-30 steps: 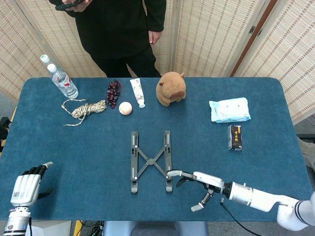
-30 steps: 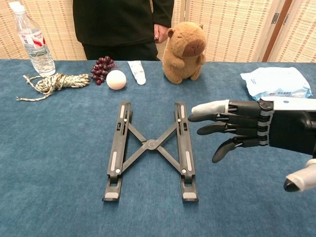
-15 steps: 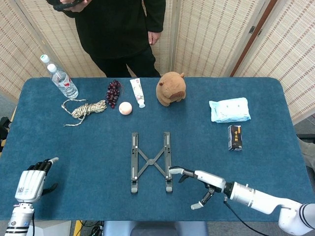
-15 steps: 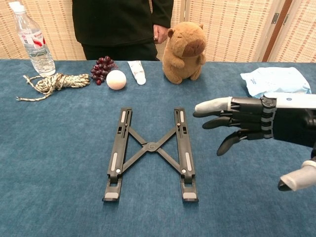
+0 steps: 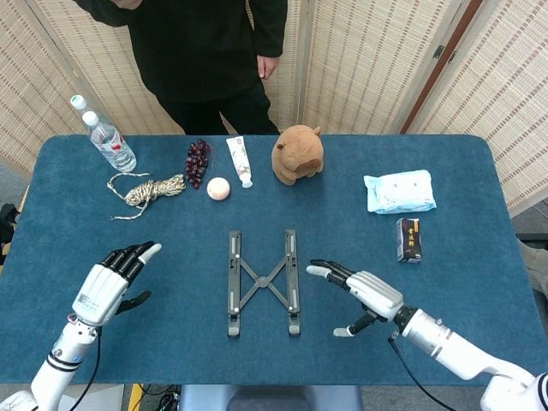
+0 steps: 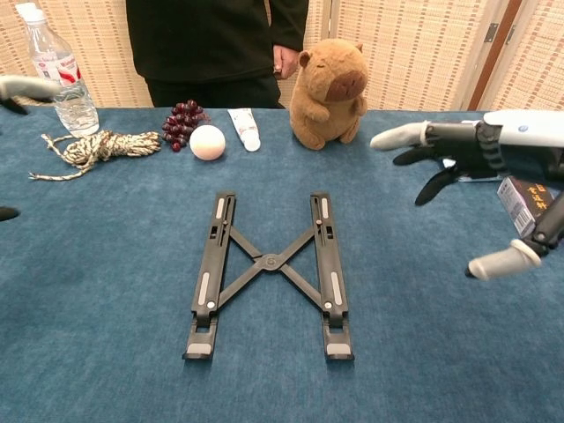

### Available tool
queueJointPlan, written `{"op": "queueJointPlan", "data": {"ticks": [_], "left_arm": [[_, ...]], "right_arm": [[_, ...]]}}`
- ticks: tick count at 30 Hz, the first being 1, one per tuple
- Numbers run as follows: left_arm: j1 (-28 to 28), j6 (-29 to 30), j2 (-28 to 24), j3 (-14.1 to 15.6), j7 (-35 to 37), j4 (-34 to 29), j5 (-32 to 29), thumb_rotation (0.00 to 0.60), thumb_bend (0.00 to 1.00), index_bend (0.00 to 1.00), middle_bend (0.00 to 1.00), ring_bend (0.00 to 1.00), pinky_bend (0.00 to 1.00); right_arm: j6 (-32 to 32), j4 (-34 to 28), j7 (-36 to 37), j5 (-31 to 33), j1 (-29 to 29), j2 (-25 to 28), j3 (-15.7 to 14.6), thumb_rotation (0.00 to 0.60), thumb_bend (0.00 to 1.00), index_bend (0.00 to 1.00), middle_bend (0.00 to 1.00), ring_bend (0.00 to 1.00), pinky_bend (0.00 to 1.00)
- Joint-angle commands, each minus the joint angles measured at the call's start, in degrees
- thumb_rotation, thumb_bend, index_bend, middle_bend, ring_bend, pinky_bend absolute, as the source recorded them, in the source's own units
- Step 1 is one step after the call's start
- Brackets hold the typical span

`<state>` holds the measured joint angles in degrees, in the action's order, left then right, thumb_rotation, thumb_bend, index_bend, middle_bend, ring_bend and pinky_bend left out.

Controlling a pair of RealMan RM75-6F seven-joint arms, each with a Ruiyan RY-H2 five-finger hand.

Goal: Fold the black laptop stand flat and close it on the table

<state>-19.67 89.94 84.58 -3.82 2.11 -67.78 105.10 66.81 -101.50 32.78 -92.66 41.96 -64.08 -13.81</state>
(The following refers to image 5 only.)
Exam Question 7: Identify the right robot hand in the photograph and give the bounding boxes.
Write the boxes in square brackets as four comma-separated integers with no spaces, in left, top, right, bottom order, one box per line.
[306,259,406,338]

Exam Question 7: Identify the person's left hand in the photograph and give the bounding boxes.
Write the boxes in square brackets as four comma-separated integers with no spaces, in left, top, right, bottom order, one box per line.
[256,54,280,80]

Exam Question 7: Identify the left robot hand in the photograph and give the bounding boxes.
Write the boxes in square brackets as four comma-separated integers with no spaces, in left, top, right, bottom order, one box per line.
[70,241,163,327]

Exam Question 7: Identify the brown capybara plush toy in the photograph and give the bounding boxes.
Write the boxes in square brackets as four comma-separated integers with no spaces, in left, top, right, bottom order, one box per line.
[271,124,325,186]

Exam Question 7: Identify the black folding laptop stand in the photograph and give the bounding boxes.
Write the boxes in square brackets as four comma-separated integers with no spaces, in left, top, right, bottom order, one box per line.
[227,229,301,339]

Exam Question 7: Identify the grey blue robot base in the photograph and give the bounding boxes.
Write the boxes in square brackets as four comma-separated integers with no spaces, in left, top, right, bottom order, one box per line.
[182,384,364,411]

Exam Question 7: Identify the black carton box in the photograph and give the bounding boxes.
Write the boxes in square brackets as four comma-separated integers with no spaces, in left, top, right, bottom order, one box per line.
[396,217,424,264]

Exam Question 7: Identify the person in black clothes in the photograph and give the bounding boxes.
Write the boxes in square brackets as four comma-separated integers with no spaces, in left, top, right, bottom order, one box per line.
[72,0,289,136]

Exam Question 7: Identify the woven bamboo folding screen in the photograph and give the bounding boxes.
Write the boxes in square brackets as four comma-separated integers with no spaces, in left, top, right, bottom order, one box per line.
[0,0,548,217]

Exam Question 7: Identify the white floral cream tube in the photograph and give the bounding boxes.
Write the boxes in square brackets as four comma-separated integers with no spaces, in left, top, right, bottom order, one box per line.
[225,135,254,189]

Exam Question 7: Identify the blue carpet table cover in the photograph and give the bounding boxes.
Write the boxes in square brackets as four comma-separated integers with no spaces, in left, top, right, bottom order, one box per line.
[0,134,545,386]

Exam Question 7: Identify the light blue wipes pack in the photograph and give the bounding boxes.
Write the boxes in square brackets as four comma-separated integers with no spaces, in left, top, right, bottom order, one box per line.
[363,169,438,215]

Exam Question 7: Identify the green cap water bottle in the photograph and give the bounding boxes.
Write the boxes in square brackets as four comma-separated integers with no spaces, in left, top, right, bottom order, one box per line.
[69,94,102,125]

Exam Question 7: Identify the black equipment beside table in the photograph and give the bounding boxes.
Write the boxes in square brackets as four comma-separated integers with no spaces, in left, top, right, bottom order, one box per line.
[0,203,21,266]

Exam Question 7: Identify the dark red grape bunch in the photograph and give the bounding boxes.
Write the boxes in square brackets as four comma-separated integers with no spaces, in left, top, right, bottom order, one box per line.
[183,139,212,190]

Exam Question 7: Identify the pink peach ball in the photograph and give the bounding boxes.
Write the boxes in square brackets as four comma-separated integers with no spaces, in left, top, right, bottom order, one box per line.
[206,176,232,200]

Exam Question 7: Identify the red label water bottle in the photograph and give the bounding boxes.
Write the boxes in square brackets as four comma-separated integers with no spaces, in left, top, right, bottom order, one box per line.
[81,110,137,173]

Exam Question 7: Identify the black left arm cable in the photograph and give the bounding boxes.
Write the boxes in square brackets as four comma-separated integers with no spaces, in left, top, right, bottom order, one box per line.
[68,329,104,411]

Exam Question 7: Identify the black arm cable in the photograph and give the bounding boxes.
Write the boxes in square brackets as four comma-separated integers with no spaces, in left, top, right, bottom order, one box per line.
[388,333,455,411]
[68,329,104,411]

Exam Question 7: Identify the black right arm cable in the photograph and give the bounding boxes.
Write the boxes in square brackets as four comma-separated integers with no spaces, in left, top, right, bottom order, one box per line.
[388,333,455,411]

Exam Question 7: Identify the coiled beige rope bundle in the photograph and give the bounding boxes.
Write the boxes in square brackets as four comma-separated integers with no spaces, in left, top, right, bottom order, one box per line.
[106,172,188,222]

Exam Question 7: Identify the black floor cables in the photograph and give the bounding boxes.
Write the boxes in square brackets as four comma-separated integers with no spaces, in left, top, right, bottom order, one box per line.
[139,384,181,411]

